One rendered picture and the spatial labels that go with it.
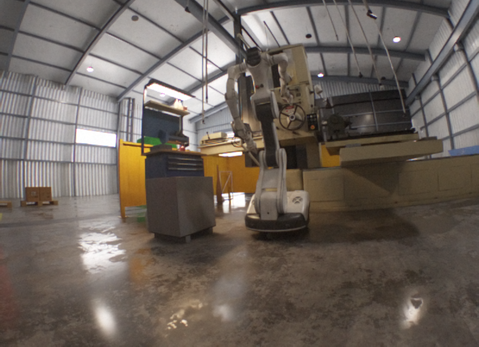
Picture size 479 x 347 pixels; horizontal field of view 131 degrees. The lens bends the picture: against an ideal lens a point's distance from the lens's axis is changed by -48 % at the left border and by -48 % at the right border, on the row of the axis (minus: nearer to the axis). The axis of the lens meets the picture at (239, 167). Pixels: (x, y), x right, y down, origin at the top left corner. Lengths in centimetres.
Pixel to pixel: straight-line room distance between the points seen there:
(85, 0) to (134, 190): 898
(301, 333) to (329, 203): 238
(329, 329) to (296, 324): 11
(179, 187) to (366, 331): 154
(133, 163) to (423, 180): 444
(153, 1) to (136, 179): 859
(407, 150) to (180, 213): 191
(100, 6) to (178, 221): 1022
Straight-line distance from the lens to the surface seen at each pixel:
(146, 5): 1083
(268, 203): 165
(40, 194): 689
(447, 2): 1156
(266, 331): 75
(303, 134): 297
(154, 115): 337
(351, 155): 176
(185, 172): 294
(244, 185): 590
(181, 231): 174
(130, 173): 370
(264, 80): 185
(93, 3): 1086
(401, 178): 305
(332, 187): 292
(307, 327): 77
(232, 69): 194
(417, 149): 189
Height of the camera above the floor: 50
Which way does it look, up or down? 4 degrees up
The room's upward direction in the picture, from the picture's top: 3 degrees counter-clockwise
